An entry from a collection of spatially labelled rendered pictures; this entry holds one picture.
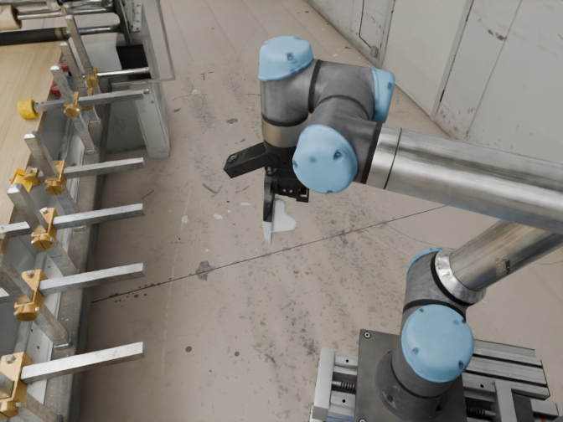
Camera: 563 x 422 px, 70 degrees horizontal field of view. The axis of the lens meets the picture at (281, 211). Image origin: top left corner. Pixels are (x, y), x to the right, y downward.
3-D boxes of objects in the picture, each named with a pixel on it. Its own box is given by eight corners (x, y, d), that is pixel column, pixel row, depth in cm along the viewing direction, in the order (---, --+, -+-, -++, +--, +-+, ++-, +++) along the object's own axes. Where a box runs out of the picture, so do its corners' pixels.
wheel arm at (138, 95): (144, 95, 187) (142, 88, 184) (144, 100, 184) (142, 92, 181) (28, 109, 179) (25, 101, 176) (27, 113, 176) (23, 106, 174)
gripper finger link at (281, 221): (291, 252, 72) (297, 202, 71) (260, 247, 73) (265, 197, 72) (294, 247, 76) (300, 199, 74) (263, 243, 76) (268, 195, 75)
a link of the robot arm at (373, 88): (378, 152, 54) (300, 137, 57) (389, 109, 62) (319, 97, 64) (389, 101, 48) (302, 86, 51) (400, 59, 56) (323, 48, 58)
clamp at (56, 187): (70, 170, 152) (65, 159, 148) (66, 194, 142) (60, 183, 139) (54, 172, 151) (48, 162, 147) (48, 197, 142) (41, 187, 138)
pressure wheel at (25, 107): (31, 111, 172) (39, 120, 180) (29, 95, 174) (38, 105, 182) (16, 113, 171) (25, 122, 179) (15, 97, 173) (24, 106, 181)
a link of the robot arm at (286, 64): (310, 61, 52) (248, 52, 54) (306, 132, 60) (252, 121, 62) (324, 37, 57) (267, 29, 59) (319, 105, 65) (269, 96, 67)
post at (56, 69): (98, 155, 199) (59, 63, 164) (97, 159, 196) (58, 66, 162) (90, 156, 198) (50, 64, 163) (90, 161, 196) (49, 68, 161)
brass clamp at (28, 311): (50, 278, 118) (43, 268, 114) (43, 319, 109) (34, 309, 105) (28, 282, 117) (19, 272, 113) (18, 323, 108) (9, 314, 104)
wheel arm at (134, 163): (144, 162, 153) (142, 156, 151) (144, 167, 151) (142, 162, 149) (42, 177, 147) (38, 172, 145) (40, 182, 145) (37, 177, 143)
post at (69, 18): (104, 100, 231) (72, 13, 196) (103, 103, 229) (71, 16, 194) (97, 100, 231) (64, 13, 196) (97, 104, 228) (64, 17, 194)
